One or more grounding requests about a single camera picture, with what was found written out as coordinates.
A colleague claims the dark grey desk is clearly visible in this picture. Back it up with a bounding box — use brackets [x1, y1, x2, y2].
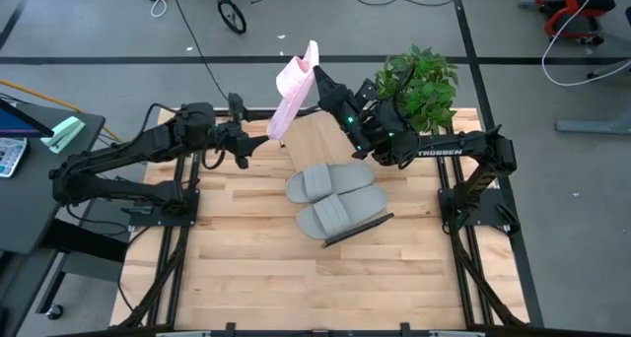
[0, 100, 130, 337]

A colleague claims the wooden shelf with black frame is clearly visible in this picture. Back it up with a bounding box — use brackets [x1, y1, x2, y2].
[280, 104, 395, 249]

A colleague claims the yellow hanging cable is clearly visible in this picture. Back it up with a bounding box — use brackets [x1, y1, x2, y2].
[0, 78, 122, 144]

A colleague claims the thin black floor cable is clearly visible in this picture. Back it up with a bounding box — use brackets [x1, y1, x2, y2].
[169, 0, 232, 102]

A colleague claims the green plant in black pot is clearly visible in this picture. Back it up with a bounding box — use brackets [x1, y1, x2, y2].
[374, 43, 459, 136]

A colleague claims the long white cable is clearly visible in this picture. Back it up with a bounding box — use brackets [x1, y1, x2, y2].
[540, 0, 631, 88]

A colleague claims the mint green stapler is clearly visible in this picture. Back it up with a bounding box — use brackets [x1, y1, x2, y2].
[39, 115, 87, 155]

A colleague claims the grey table leg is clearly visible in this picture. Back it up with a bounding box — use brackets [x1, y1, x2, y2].
[586, 58, 631, 81]

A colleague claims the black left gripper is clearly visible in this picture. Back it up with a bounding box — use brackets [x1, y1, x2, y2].
[229, 94, 271, 169]

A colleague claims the grey table foot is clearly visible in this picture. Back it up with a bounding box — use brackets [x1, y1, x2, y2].
[554, 112, 631, 136]

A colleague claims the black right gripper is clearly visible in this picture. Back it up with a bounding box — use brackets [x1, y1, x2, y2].
[314, 65, 376, 160]

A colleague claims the black coiled cable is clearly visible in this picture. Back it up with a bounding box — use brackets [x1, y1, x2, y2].
[216, 0, 247, 35]

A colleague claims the black aluminium table frame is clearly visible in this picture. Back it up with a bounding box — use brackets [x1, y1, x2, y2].
[110, 93, 543, 337]

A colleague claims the pink slide sandal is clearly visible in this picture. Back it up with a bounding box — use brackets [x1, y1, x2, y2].
[265, 39, 320, 141]

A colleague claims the grey slide sandal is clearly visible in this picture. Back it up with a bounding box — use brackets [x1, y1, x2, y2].
[285, 160, 377, 205]
[295, 183, 390, 241]

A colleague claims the monitor with blue screen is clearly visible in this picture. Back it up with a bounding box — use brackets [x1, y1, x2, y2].
[0, 98, 54, 139]

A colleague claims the white calculator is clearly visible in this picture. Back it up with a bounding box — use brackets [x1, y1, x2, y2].
[0, 136, 30, 179]

